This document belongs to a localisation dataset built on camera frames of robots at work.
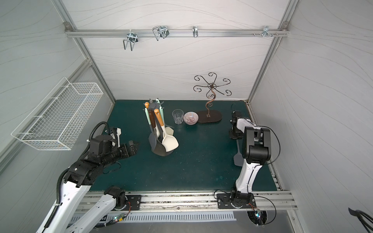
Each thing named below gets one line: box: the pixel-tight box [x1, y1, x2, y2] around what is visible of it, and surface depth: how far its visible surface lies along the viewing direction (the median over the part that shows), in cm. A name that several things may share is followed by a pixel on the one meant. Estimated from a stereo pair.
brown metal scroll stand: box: [193, 71, 233, 123], surface depth 100 cm
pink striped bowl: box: [183, 111, 200, 126], surface depth 109 cm
